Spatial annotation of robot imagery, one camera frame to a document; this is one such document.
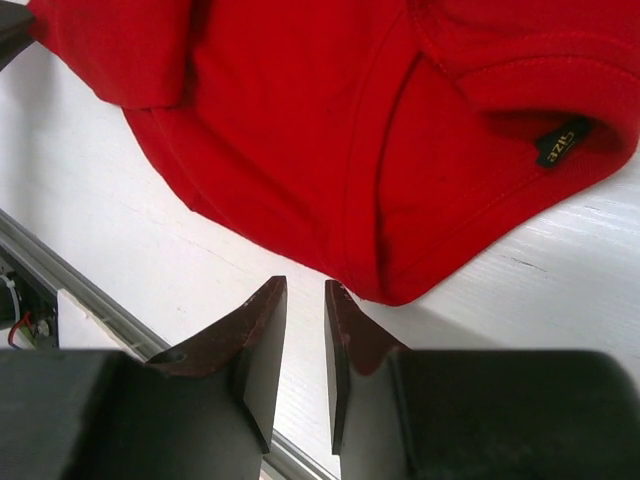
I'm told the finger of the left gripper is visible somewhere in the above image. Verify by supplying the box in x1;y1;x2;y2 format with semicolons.
0;1;34;68

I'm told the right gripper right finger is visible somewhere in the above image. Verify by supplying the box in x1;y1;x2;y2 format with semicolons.
324;280;408;455

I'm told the aluminium table rail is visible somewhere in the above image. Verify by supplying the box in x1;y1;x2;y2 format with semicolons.
1;212;337;479

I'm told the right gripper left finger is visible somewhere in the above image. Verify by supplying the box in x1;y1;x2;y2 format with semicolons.
148;276;287;454

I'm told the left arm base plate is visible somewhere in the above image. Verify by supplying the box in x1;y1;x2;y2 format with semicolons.
0;234;61;351

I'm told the red t-shirt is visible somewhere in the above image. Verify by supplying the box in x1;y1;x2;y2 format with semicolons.
28;1;639;306

